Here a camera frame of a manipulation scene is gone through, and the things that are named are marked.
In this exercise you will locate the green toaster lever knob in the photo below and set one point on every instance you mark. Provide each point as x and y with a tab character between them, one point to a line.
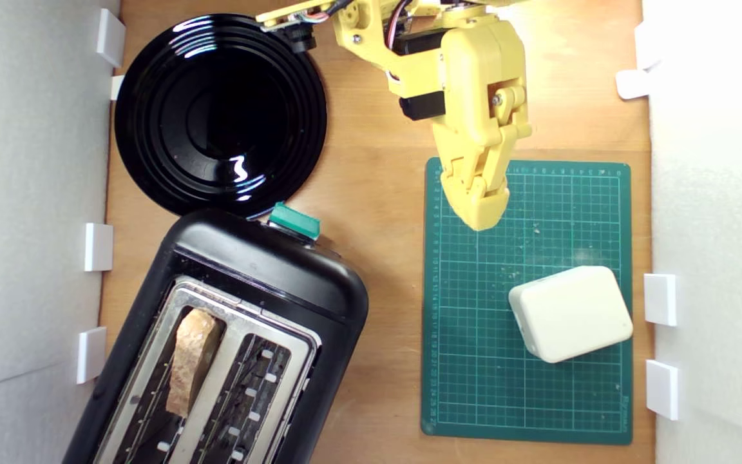
294	221

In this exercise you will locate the black two-slot toaster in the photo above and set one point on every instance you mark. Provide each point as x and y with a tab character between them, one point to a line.
261	264

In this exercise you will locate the green cutting mat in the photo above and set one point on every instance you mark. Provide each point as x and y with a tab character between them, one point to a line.
474	322

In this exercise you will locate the brown bread slice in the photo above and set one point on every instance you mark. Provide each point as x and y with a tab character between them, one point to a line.
192	361

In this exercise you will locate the white wall clip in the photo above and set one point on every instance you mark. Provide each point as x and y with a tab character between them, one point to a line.
632	84
117	87
662	390
641	45
98	247
110	38
91	354
661	299

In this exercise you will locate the black round plate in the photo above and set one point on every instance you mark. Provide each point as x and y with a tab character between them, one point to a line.
216	116

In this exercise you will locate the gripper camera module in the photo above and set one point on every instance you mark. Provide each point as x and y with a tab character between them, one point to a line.
303	40

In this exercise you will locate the white rounded block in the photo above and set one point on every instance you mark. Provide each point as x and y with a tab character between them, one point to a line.
570	314

